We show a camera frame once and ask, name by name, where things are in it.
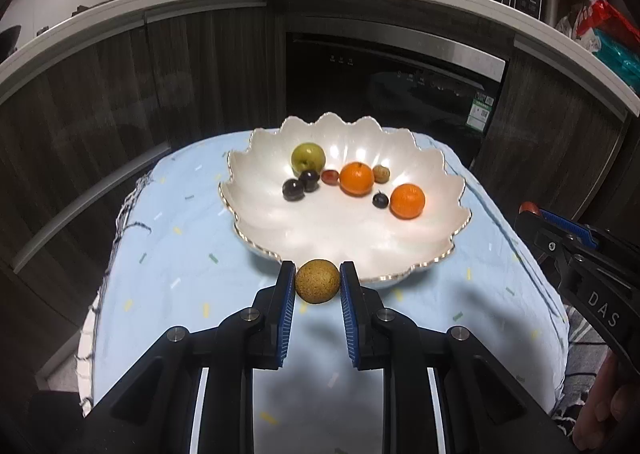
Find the black wok pan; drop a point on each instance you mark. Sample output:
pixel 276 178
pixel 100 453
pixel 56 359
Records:
pixel 8 41

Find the light blue patterned cloth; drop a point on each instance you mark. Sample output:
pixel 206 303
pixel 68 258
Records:
pixel 177 261

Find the small dark grape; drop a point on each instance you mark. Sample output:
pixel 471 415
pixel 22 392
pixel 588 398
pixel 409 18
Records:
pixel 380 200

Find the small dark plum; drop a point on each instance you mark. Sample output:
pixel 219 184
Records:
pixel 310 180

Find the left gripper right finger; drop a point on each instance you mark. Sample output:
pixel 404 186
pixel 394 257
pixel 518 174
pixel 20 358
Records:
pixel 379 338

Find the teal plastic bag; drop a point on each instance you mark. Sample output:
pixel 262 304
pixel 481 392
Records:
pixel 620 60

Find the orange mandarin front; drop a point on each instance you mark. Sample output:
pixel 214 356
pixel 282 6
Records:
pixel 407 201

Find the orange mandarin rear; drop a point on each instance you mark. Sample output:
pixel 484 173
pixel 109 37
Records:
pixel 356 179

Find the person right hand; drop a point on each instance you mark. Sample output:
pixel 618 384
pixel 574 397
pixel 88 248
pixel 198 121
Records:
pixel 607 398

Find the red snack bag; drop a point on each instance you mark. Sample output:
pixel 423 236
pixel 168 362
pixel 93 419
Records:
pixel 602 16

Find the red cherry tomato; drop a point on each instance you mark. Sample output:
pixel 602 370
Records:
pixel 530 207

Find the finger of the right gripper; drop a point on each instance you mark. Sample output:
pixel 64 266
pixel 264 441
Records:
pixel 563 227
pixel 539 238

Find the orange mandarin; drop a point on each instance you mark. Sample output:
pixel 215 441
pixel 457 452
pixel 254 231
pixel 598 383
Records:
pixel 356 179
pixel 407 201

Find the brown round longan fruit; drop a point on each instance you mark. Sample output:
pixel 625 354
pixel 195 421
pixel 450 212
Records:
pixel 317 281

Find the built-in black dishwasher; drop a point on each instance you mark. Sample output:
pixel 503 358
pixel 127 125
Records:
pixel 404 78

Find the brown longan in bowl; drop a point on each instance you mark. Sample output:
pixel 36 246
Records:
pixel 381 174

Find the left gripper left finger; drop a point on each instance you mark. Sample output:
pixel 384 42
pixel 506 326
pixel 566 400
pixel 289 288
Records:
pixel 254 338

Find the white scalloped ceramic bowl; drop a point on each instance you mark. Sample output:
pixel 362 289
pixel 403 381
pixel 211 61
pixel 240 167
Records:
pixel 330 224

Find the red grape in bowl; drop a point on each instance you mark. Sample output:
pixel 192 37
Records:
pixel 330 177

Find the green apple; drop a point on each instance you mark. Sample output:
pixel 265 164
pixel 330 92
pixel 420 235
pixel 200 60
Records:
pixel 307 156

